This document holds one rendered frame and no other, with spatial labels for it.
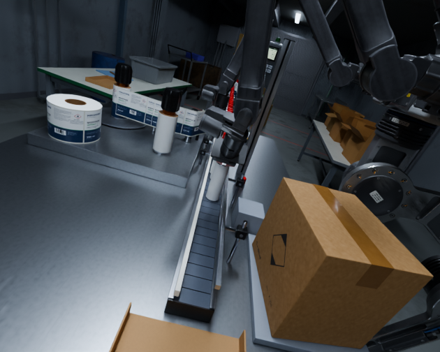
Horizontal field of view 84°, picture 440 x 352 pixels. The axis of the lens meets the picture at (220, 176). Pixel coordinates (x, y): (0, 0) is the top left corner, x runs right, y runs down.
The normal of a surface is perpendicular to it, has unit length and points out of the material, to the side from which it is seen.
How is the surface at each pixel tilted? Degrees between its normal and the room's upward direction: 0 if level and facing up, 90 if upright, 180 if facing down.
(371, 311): 90
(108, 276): 0
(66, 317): 0
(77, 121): 90
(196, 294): 0
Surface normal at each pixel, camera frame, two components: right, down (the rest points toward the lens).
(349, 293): 0.04, 0.47
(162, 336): 0.28, -0.85
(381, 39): -0.35, 0.23
